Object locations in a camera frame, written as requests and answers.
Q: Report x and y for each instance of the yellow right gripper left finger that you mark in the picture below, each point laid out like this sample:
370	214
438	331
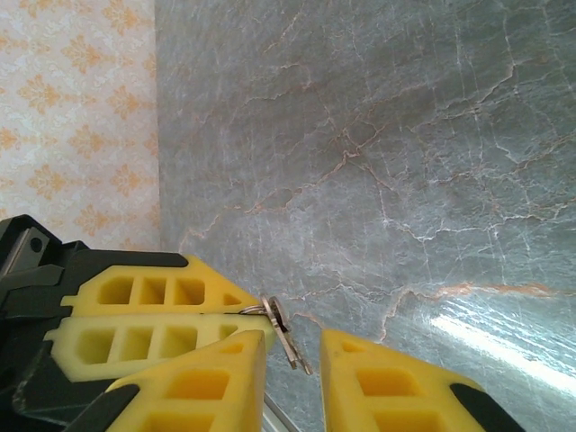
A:
211	382

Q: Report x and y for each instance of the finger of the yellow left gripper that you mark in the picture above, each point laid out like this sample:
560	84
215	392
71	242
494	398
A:
67	346
216	281

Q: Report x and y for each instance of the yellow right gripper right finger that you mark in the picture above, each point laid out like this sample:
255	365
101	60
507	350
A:
360	405

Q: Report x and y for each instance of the silver key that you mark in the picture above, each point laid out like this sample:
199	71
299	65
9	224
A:
306	365
275	310

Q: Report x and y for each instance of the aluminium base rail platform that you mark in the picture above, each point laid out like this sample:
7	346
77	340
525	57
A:
279	416

